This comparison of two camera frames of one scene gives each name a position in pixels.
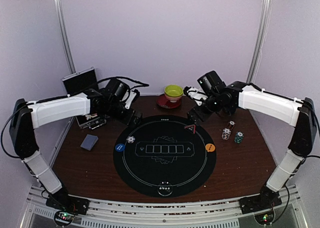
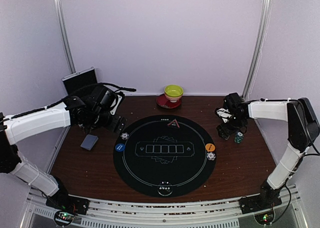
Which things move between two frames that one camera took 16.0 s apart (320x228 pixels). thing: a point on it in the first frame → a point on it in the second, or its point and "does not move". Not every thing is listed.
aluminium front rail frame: x=290 y=212 does not move
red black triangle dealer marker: x=191 y=127 → x=174 y=123
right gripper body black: x=213 y=105 → x=236 y=123
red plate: x=162 y=101 does not move
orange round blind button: x=210 y=147 does not move
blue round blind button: x=120 y=147 does not move
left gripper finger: x=137 y=117 → x=122 y=120
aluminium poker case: x=85 y=80 does not move
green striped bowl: x=173 y=93 does not move
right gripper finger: x=193 y=116 → x=223 y=133
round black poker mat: x=165 y=156 does not move
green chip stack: x=239 y=137 does not move
